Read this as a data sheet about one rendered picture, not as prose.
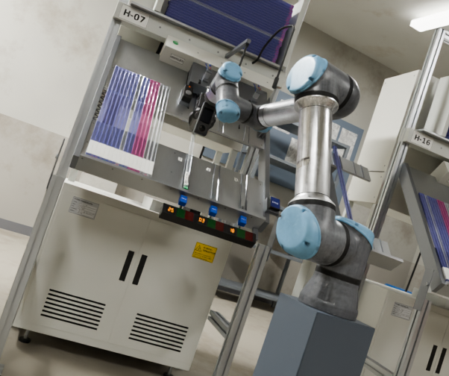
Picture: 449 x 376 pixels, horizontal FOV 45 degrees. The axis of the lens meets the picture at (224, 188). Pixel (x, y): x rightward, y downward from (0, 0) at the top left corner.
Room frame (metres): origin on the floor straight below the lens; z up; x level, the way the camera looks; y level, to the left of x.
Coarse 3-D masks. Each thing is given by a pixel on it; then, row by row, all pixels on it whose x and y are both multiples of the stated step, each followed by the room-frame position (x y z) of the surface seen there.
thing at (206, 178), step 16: (160, 144) 1.94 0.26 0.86; (160, 160) 1.89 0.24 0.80; (176, 160) 1.92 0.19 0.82; (192, 160) 1.96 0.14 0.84; (160, 176) 1.85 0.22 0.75; (176, 176) 1.88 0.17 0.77; (192, 176) 1.91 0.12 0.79; (208, 176) 1.95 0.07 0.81; (224, 176) 1.98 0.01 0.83; (240, 176) 2.02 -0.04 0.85; (208, 192) 1.90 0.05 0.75; (224, 192) 1.93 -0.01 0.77; (240, 192) 1.96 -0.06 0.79; (256, 192) 2.00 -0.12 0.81; (256, 208) 1.95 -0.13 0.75
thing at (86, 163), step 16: (80, 160) 1.75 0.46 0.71; (96, 160) 1.74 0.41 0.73; (96, 176) 1.80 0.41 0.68; (112, 176) 1.79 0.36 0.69; (128, 176) 1.79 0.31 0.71; (144, 176) 1.79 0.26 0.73; (160, 192) 1.84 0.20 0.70; (176, 192) 1.83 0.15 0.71; (192, 192) 1.84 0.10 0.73; (192, 208) 1.89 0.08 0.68; (208, 208) 1.88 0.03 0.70; (224, 208) 1.87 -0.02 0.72; (240, 208) 1.89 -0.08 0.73; (256, 224) 1.93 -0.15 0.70
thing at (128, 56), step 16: (128, 48) 2.19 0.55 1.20; (144, 48) 2.23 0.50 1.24; (112, 64) 2.09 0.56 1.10; (128, 64) 2.13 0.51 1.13; (144, 64) 2.17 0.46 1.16; (160, 64) 2.21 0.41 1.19; (160, 80) 2.15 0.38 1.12; (176, 80) 2.20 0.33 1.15; (176, 96) 2.13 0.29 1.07; (192, 96) 2.18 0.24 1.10; (176, 112) 2.08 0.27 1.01; (224, 128) 2.14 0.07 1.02; (240, 128) 2.18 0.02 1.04; (256, 144) 2.17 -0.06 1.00
